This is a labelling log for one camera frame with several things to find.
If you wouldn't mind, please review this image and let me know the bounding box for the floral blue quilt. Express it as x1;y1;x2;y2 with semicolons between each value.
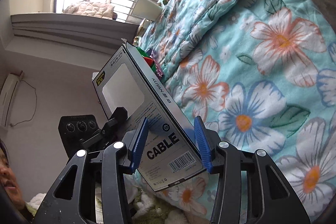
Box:
139;0;335;223

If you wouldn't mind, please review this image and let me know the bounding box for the white paper cup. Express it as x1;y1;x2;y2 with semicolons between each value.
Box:
131;0;162;21

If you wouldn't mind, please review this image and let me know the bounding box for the wall air conditioner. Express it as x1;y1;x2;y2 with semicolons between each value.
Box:
0;73;21;130

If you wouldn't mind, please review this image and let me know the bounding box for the person's head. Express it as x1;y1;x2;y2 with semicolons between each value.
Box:
0;140;26;211

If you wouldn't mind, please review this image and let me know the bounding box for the left grey curtain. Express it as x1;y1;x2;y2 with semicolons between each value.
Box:
11;13;139;54

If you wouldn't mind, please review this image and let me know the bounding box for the green snack wrapper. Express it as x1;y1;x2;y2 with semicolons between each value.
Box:
136;47;157;73

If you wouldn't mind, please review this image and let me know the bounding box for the grey cable packaging box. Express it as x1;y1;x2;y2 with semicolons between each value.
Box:
92;43;205;192

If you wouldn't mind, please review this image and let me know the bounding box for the cream padded jacket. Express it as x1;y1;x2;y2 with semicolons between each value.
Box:
62;0;117;20

